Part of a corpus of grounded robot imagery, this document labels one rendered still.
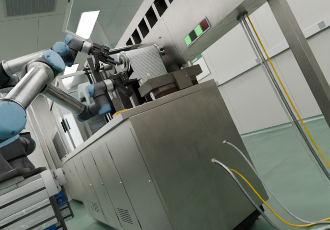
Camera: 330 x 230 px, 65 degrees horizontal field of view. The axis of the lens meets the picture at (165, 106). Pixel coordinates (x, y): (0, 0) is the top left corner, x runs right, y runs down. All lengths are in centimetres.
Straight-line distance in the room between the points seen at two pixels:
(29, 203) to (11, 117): 30
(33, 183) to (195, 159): 79
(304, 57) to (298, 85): 261
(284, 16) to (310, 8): 236
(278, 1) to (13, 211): 142
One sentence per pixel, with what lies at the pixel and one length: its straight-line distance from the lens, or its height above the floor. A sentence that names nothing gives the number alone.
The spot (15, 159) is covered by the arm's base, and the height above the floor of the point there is 90.
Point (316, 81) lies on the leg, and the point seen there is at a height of 65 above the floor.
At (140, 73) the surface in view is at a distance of 170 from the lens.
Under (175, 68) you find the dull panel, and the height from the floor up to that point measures 110.
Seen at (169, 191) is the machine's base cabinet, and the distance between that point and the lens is 134.
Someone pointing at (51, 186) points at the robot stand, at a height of 72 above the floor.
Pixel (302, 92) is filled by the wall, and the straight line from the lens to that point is 404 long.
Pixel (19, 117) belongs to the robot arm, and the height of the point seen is 98.
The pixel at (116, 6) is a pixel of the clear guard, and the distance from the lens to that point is 224.
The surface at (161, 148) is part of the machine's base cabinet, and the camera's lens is 133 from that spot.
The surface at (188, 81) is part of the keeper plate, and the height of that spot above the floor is 94.
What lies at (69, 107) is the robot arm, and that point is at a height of 106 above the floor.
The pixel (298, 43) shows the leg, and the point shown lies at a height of 85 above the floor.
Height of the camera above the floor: 74
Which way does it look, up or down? 4 degrees up
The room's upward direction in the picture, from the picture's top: 24 degrees counter-clockwise
